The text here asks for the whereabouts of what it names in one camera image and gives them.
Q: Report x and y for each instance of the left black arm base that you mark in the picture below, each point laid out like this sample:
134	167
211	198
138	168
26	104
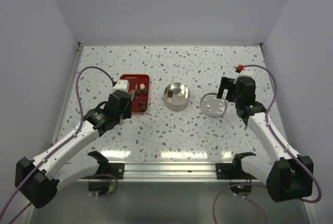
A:
106	167

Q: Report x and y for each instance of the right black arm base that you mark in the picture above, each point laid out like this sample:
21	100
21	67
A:
233	170

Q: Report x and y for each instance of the metal tweezers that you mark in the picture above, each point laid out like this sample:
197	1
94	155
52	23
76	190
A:
132	93

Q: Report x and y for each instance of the round metal tin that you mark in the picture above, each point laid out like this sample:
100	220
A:
174	103

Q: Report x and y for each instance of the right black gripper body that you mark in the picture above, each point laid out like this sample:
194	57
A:
237	98

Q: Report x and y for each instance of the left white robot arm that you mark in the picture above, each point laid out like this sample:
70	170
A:
37	179

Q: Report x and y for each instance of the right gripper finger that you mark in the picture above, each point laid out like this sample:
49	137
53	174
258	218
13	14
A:
230	95
225	84

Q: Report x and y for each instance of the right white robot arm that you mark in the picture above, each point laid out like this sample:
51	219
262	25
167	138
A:
288	175

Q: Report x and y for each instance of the red rectangular tray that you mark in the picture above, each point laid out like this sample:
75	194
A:
138	79

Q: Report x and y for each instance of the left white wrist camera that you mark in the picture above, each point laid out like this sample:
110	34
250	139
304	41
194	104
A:
121	85

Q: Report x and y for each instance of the tan square chocolate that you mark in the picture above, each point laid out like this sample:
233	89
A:
180	96

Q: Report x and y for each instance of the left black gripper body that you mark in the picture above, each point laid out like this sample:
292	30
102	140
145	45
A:
125	114

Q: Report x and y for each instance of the round metal tin lid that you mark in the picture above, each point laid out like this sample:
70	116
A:
213	106

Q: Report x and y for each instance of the aluminium mounting rail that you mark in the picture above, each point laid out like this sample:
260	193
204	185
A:
175	171

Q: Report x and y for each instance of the dark rounded triangle chocolate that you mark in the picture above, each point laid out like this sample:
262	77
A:
143	108

